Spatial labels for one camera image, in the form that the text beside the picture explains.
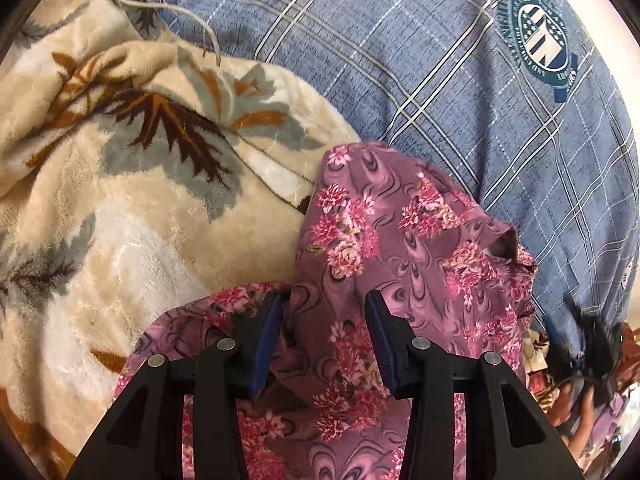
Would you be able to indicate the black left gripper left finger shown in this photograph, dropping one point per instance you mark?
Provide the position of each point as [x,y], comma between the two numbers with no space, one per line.
[140,436]

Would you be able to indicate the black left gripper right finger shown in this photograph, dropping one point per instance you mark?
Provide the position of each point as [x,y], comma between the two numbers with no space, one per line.
[507,434]

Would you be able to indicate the pink floral garment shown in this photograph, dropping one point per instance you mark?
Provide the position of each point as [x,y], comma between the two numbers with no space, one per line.
[382,221]

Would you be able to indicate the cream leaf pattern blanket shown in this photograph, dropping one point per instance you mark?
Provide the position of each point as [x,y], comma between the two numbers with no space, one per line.
[138,173]

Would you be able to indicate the blue plaid pillow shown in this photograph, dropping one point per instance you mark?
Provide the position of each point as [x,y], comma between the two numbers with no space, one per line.
[514,98]

